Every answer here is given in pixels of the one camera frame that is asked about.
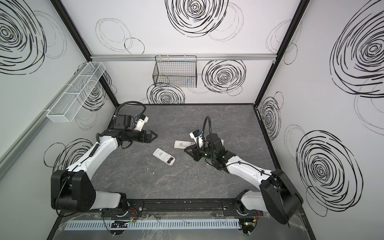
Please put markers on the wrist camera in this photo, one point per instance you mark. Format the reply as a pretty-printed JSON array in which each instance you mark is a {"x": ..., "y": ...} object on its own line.
[
  {"x": 197, "y": 136},
  {"x": 140, "y": 121}
]

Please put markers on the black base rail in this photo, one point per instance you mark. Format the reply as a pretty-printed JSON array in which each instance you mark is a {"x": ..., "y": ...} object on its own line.
[{"x": 225, "y": 207}]

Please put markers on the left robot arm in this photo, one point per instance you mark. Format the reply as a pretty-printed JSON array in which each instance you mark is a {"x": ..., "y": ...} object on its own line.
[{"x": 72, "y": 189}]

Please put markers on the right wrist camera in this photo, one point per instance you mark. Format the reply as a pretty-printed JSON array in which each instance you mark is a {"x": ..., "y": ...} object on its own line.
[{"x": 197, "y": 136}]

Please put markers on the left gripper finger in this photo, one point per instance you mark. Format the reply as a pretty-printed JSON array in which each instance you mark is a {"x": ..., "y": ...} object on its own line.
[
  {"x": 150, "y": 134},
  {"x": 148, "y": 138}
]

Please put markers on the black wire basket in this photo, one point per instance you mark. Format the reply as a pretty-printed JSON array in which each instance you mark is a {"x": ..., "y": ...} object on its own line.
[{"x": 176, "y": 70}]

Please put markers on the white mesh shelf basket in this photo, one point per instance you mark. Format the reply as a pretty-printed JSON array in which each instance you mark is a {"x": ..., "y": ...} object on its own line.
[{"x": 83, "y": 92}]

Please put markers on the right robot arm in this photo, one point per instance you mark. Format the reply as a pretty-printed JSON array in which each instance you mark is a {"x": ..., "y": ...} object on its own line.
[{"x": 276, "y": 194}]

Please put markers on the white remote with batteries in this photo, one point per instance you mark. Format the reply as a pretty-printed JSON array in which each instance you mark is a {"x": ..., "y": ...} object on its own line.
[{"x": 183, "y": 144}]

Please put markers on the white slotted cable duct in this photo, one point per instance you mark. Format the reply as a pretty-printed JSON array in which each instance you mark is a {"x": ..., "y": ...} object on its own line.
[{"x": 116, "y": 225}]

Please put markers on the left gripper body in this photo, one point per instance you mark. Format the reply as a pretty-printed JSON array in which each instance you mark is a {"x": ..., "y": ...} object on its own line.
[{"x": 143, "y": 136}]

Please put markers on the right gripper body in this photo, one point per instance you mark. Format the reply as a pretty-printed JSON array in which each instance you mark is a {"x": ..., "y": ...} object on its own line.
[{"x": 196, "y": 151}]

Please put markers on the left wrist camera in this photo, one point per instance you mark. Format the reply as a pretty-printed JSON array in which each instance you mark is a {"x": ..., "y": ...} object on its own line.
[{"x": 140, "y": 121}]

